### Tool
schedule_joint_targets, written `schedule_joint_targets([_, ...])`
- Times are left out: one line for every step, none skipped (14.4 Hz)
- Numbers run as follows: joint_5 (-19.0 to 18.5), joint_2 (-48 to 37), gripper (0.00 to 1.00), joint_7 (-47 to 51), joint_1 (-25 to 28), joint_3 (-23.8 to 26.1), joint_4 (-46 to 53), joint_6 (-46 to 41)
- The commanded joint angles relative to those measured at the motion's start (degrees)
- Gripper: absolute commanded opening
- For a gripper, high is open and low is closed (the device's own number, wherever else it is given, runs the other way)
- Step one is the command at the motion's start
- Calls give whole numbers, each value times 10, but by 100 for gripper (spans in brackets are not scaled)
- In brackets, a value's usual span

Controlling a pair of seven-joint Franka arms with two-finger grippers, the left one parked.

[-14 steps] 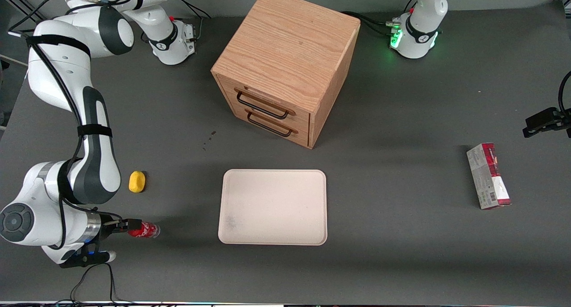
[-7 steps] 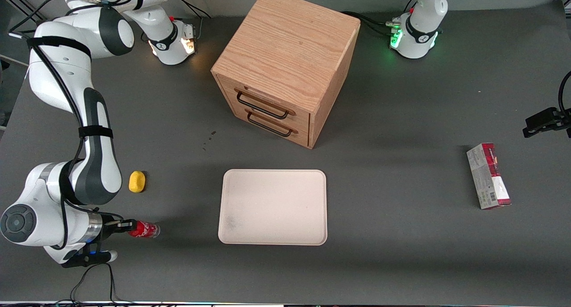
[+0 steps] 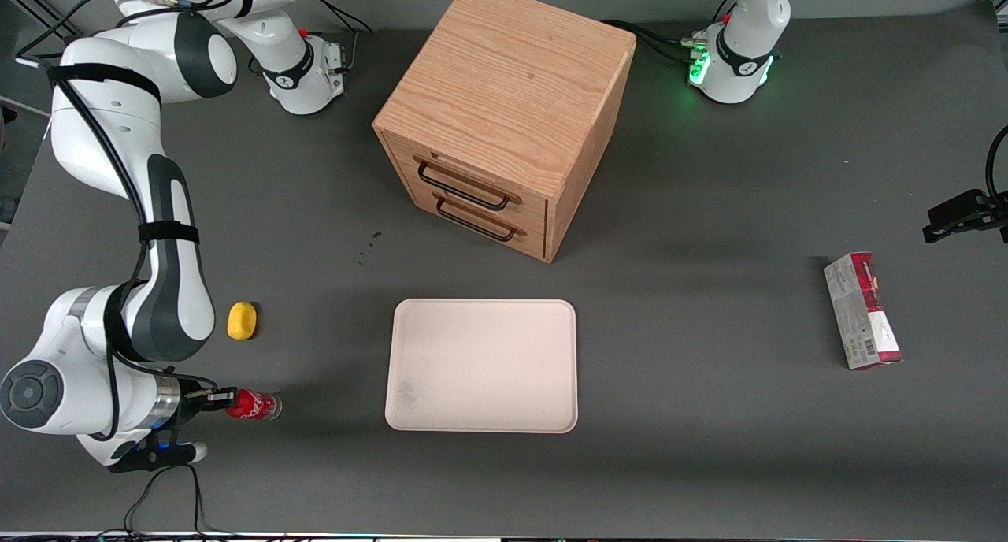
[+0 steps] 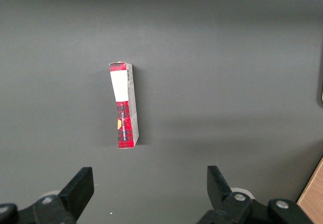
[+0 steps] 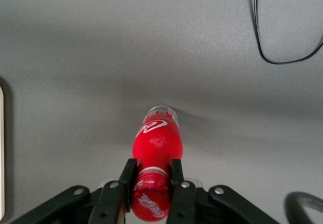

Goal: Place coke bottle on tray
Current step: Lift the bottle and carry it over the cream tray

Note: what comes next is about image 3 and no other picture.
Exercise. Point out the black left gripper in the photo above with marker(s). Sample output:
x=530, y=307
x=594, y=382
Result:
x=962, y=213

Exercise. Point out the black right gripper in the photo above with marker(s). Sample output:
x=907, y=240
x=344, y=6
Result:
x=191, y=404

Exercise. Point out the red coke bottle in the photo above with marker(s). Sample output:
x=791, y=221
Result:
x=253, y=406

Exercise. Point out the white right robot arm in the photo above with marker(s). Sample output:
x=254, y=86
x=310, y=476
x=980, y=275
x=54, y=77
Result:
x=94, y=132

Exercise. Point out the beige plastic tray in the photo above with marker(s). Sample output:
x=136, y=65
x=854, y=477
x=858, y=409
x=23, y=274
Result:
x=482, y=366

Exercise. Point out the yellow lemon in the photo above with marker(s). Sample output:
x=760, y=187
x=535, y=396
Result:
x=242, y=321

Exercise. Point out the red and grey carton box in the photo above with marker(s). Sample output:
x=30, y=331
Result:
x=862, y=309

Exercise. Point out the wooden drawer cabinet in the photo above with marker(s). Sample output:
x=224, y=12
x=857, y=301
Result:
x=504, y=93

